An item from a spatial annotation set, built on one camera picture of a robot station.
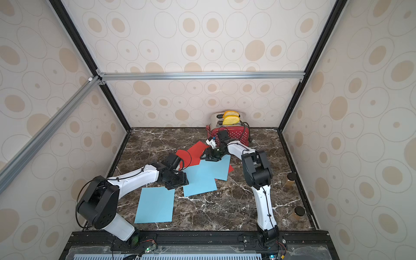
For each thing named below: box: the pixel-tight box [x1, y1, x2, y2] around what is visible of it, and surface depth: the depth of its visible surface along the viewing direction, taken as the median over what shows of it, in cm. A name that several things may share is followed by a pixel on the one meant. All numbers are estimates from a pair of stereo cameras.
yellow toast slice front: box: [222, 114, 240, 126], surface depth 99 cm
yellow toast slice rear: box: [223, 110, 240, 118], surface depth 103 cm
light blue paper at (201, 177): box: [182, 154, 228, 198], surface depth 96 cm
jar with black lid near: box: [287, 205, 307, 221], surface depth 75 cm
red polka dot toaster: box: [205, 111, 250, 147], surface depth 99 cm
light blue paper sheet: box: [133, 186, 175, 224], surface depth 86 cm
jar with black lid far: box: [282, 172, 297, 189], surface depth 87 cm
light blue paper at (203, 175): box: [191, 154, 231, 190], surface depth 97 cm
